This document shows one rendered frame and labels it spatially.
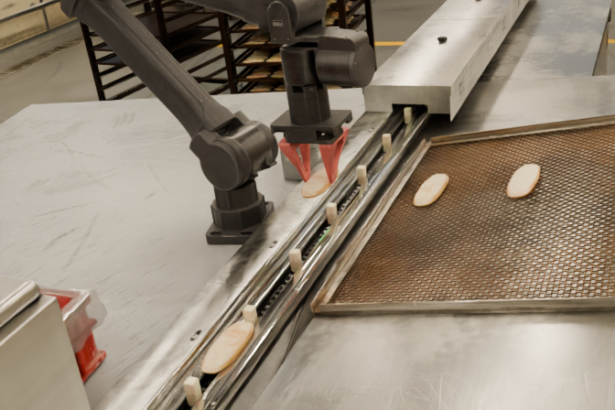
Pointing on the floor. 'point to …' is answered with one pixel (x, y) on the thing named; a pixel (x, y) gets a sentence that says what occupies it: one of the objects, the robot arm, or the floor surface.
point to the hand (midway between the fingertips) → (319, 176)
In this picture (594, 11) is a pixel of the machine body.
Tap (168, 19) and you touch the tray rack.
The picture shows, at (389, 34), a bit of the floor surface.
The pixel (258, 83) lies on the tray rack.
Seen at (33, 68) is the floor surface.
